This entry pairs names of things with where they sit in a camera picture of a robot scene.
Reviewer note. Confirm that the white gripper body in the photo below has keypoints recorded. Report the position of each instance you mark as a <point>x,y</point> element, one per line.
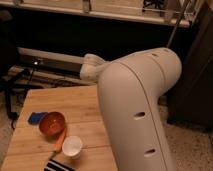
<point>92,66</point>

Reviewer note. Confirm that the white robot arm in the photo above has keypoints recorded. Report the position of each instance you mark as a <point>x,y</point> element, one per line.
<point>128,91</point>

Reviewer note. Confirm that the red bowl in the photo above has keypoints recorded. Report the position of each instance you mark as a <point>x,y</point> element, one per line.
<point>52,123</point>

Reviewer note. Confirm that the blue sponge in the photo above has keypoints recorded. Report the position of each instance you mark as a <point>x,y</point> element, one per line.
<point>35,117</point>

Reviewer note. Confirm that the white cup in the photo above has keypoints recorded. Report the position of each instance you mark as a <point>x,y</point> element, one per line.
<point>72,146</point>

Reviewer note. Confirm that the black office chair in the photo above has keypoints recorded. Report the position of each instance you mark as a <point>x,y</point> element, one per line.
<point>9,57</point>

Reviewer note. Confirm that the orange carrot toy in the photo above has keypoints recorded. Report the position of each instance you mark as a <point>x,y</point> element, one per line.
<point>59,143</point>

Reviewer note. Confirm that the black white striped cloth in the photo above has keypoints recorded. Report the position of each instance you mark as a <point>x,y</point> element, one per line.
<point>53,165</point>

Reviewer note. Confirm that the white shelf ledge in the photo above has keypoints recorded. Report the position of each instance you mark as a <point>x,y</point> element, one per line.
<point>161,12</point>

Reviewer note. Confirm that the metal pole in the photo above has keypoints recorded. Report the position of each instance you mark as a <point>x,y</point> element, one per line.
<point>178,23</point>

